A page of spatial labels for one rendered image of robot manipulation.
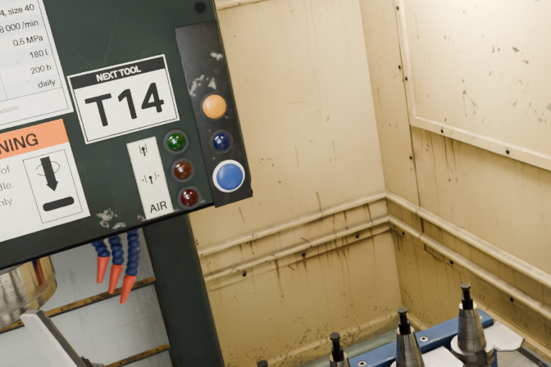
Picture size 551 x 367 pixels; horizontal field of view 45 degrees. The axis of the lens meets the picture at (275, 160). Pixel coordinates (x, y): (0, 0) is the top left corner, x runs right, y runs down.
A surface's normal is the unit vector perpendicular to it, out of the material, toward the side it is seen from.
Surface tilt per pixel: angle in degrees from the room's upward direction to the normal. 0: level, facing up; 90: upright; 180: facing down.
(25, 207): 90
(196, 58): 90
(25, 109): 90
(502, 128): 90
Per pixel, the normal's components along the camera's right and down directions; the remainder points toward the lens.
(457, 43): -0.92, 0.27
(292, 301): 0.35, 0.22
